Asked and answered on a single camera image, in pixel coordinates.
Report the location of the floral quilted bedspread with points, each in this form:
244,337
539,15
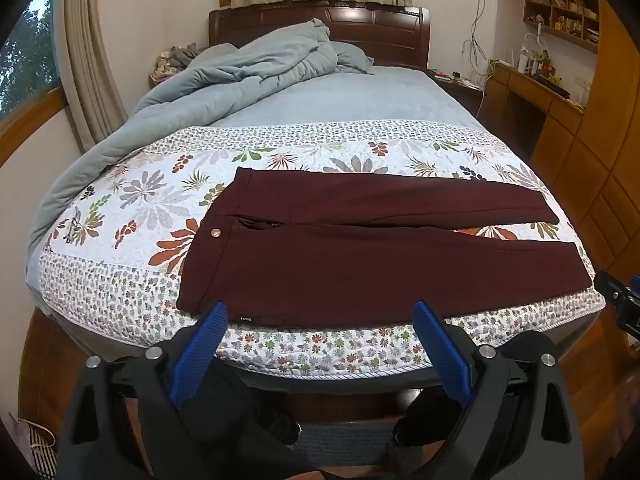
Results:
125,200

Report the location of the wooden desk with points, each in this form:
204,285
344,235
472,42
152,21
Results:
530,95

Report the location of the window with wooden frame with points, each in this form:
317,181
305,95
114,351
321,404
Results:
25,50

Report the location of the wooden wardrobe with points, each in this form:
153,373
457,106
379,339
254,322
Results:
600,160

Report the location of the grey floor rug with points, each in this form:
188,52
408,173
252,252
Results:
340,445

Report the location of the beige side window curtain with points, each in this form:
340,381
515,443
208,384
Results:
95,60

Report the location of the dark wooden headboard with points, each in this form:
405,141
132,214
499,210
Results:
380,30

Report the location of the light blue bed sheet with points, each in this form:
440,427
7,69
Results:
390,100

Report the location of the wooden wall shelf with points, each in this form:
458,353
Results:
560,15

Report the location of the wooden nightstand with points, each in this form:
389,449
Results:
457,92

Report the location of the person's dark trousers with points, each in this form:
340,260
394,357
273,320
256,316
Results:
240,420

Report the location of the grey-blue comforter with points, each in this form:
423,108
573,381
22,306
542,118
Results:
225,85

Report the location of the maroon pants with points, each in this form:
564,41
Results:
350,260

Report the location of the wooden bed frame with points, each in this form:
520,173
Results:
50,360

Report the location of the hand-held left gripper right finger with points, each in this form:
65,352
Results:
440,350

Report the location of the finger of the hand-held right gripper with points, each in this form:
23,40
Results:
612,292

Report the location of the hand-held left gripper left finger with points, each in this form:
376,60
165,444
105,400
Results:
200,350

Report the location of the striped bag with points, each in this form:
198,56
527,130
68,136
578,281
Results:
35,450

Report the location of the pile of crumpled clothes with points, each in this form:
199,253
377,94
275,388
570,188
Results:
170,62

